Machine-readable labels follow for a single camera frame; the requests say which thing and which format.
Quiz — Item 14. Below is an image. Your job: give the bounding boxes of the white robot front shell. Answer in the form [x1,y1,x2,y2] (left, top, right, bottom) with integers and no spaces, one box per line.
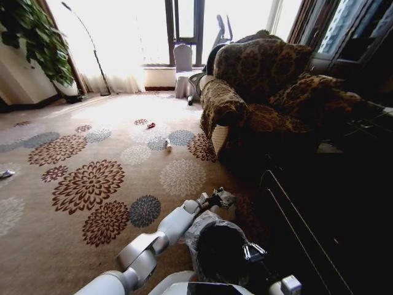
[149,271,247,295]

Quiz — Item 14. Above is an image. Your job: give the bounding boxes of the black bin with clear bag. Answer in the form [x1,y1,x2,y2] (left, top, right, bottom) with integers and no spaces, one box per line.
[183,211,268,287]

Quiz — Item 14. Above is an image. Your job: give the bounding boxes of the dark window frame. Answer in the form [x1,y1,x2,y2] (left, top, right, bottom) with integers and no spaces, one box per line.
[164,0,206,68]

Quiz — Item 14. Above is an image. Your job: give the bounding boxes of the grey paper trash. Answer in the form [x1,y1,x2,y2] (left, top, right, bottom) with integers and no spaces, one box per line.
[219,186,238,216]

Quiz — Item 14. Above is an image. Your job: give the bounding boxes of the green leafy houseplant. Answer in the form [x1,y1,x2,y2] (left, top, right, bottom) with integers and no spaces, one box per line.
[0,0,76,89]

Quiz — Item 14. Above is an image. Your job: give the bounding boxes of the dark low table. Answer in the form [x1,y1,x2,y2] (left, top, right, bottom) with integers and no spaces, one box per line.
[257,104,393,295]

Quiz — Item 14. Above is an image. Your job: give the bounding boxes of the sheer white curtain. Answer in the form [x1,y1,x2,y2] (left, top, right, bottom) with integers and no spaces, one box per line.
[45,0,147,95]

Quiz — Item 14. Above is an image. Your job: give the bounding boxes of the white plant pot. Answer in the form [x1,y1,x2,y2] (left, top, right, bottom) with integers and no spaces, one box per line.
[52,78,83,103]

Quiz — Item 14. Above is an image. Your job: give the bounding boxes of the white covered chair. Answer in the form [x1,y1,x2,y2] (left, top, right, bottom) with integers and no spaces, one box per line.
[173,44,194,74]

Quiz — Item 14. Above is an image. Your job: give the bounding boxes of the brown patterned cushion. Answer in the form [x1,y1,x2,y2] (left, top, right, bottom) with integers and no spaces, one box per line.
[268,72,364,115]

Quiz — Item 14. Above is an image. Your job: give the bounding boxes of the brown patterned armchair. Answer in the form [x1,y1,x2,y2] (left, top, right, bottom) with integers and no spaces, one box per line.
[199,29,383,168]

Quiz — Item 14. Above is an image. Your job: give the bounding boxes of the dark glass cabinet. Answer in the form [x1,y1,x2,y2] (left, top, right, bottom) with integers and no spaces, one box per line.
[287,0,393,93]

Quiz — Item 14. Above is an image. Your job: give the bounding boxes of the thin arched floor lamp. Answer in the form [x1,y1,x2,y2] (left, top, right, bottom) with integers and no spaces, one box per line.
[60,1,112,96]

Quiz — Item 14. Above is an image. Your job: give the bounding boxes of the grey wheeled machine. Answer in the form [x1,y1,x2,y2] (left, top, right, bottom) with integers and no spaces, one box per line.
[187,14,236,106]

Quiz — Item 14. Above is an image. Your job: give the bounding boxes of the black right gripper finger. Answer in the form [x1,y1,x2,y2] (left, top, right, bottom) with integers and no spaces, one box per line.
[241,240,254,262]

